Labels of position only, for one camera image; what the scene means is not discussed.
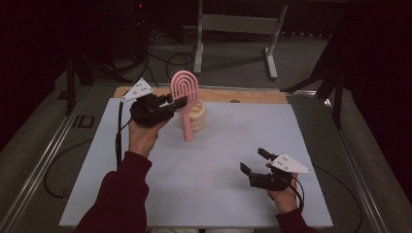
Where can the black tripod stand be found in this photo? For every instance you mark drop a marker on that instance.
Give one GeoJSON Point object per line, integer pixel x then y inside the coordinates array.
{"type": "Point", "coordinates": [70, 87]}
{"type": "Point", "coordinates": [337, 106]}

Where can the wooden board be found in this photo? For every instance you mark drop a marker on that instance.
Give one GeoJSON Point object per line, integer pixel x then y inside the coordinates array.
{"type": "Point", "coordinates": [246, 95]}

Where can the person's left hand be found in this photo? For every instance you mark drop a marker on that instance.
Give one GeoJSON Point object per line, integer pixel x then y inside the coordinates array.
{"type": "Point", "coordinates": [142, 139]}

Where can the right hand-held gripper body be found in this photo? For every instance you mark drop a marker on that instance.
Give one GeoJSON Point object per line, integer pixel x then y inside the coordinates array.
{"type": "Point", "coordinates": [270, 181]}

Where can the pink hairbrush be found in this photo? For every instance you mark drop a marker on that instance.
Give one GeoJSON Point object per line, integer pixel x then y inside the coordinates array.
{"type": "Point", "coordinates": [187, 129]}

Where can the white table mat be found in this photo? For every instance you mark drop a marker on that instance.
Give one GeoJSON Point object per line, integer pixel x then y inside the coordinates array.
{"type": "Point", "coordinates": [210, 161]}

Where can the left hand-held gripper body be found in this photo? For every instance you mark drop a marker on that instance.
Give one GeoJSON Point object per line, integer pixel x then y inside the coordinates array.
{"type": "Point", "coordinates": [149, 111]}

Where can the grey metal stand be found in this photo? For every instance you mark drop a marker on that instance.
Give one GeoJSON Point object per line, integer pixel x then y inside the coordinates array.
{"type": "Point", "coordinates": [239, 24]}

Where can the person's right hand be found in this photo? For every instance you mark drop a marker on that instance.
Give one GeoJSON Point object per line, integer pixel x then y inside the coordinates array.
{"type": "Point", "coordinates": [285, 199]}

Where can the aluminium table frame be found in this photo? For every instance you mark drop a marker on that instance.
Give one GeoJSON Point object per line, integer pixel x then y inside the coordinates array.
{"type": "Point", "coordinates": [44, 161]}

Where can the cream ribbed cup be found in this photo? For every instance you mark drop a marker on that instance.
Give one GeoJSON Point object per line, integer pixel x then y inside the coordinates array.
{"type": "Point", "coordinates": [199, 119]}

